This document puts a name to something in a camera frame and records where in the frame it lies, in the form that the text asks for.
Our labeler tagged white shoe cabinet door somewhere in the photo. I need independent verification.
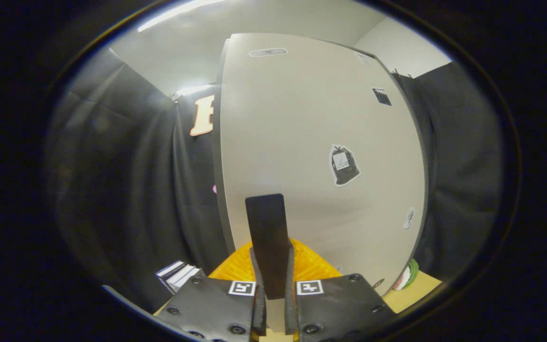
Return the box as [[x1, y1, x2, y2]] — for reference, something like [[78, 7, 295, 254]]
[[220, 32, 427, 297]]

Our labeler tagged grey shoe cabinet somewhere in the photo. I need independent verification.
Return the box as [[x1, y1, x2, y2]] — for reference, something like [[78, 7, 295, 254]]
[[212, 32, 429, 297]]

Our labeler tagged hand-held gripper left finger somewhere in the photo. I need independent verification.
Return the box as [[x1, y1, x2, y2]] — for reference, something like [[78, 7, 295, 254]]
[[155, 194, 269, 342]]

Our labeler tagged green white striped object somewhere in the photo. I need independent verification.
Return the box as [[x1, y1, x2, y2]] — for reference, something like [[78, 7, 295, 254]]
[[391, 258, 419, 291]]

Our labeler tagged white blue book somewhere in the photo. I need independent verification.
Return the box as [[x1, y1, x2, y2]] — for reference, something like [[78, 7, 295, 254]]
[[164, 265, 196, 288], [156, 260, 185, 278]]

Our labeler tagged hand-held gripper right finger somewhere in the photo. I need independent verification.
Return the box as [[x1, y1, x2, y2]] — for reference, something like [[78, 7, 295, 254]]
[[268, 194, 397, 342]]

